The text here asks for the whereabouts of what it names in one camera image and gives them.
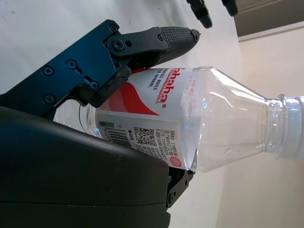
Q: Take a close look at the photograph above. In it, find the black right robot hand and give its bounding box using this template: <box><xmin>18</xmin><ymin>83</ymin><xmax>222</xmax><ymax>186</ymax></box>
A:
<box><xmin>0</xmin><ymin>19</ymin><xmax>202</xmax><ymax>228</ymax></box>

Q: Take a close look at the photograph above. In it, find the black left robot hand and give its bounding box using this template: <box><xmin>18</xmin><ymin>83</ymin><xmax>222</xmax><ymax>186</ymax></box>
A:
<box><xmin>186</xmin><ymin>0</ymin><xmax>239</xmax><ymax>29</ymax></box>

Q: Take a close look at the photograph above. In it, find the clear plastic water bottle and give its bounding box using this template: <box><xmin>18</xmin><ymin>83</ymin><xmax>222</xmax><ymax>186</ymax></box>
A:
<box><xmin>78</xmin><ymin>66</ymin><xmax>304</xmax><ymax>173</ymax></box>

